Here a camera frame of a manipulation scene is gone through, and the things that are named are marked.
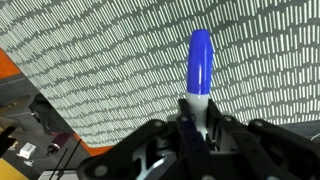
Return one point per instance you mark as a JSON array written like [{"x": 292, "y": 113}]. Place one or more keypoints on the black camera tripod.
[{"x": 65, "y": 160}]

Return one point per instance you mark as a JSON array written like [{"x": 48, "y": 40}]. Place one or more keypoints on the small white box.
[{"x": 27, "y": 150}]

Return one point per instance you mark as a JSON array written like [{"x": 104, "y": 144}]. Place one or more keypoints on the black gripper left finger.
[{"x": 156, "y": 150}]

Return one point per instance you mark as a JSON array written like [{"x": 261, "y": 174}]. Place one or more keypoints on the black bag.
[{"x": 50, "y": 113}]

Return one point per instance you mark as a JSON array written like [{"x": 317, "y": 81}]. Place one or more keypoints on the dark bottle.
[{"x": 58, "y": 143}]

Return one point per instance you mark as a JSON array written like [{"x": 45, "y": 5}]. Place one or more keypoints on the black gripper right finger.
[{"x": 260, "y": 146}]

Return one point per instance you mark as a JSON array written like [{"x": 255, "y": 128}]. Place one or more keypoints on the white pen with blue cap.
[{"x": 200, "y": 66}]

